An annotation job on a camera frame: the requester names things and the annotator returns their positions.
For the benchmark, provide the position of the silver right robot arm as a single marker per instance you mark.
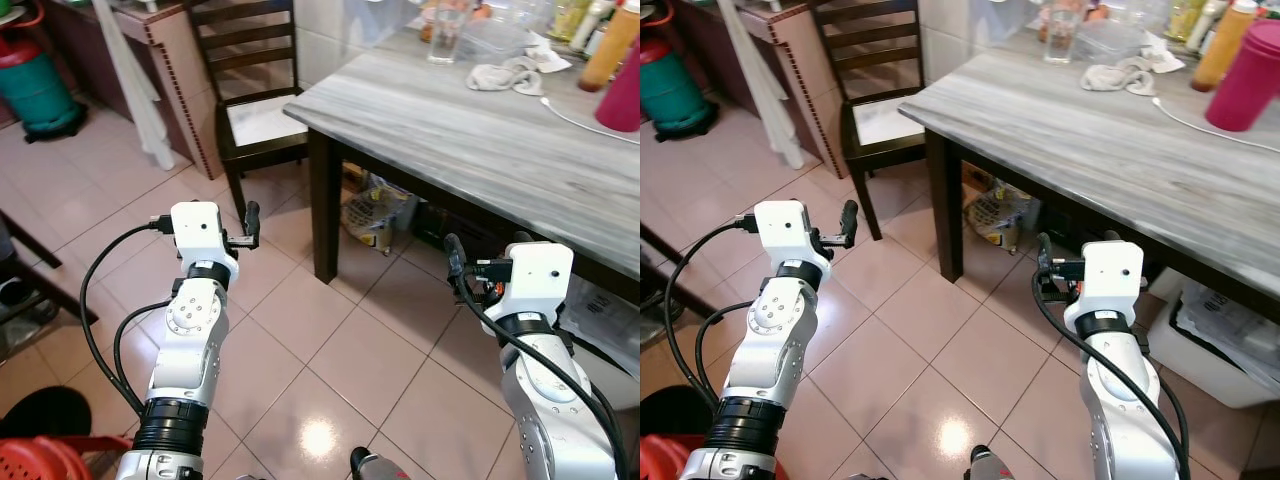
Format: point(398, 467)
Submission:
point(545, 400)
point(1120, 400)

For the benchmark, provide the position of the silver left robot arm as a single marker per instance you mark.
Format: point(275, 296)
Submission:
point(190, 350)
point(770, 350)

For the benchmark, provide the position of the printed plastic bag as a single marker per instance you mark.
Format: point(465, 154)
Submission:
point(995, 215)
point(375, 215)

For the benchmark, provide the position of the dark wooden chair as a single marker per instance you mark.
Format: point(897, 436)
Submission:
point(885, 120)
point(265, 120)

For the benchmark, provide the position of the white plastic bin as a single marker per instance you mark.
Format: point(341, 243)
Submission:
point(600, 330)
point(1200, 350)

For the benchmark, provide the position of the grey crumpled rag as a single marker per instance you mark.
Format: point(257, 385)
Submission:
point(500, 78)
point(1115, 78)

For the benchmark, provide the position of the white hanging cloth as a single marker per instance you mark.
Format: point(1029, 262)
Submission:
point(760, 90)
point(135, 90)

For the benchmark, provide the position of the magenta plastic cup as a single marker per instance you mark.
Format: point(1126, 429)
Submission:
point(1245, 85)
point(622, 95)

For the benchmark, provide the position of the white paper napkin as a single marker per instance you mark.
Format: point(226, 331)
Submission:
point(1162, 58)
point(550, 58)

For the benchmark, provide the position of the clear plastic container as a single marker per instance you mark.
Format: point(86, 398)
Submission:
point(495, 42)
point(1110, 42)

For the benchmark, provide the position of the orange bottle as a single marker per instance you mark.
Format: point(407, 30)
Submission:
point(608, 55)
point(1222, 50)

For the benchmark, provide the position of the clear drinking glass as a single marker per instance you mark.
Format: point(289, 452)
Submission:
point(1062, 40)
point(447, 40)

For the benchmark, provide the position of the robot right leg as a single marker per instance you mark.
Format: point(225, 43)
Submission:
point(378, 465)
point(990, 465)

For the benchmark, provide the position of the white sauce bottle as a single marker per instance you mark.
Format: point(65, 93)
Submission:
point(590, 30)
point(1205, 30)

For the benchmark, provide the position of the yellow green bottle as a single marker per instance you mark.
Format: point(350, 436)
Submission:
point(568, 18)
point(1185, 18)

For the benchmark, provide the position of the black round seat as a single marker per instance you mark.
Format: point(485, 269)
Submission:
point(40, 412)
point(670, 410)

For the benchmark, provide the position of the red plastic basket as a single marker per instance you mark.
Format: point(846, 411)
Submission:
point(40, 462)
point(665, 462)

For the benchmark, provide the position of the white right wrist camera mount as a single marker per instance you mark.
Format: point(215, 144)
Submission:
point(540, 275)
point(1110, 275)

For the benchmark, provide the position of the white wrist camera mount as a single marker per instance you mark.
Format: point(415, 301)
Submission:
point(1110, 275)
point(785, 232)
point(540, 275)
point(198, 232)

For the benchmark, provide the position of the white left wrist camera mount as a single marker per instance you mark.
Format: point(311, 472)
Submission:
point(785, 232)
point(198, 232)

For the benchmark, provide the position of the dark wooden furniture frame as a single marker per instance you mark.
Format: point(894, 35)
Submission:
point(60, 297)
point(660, 245)

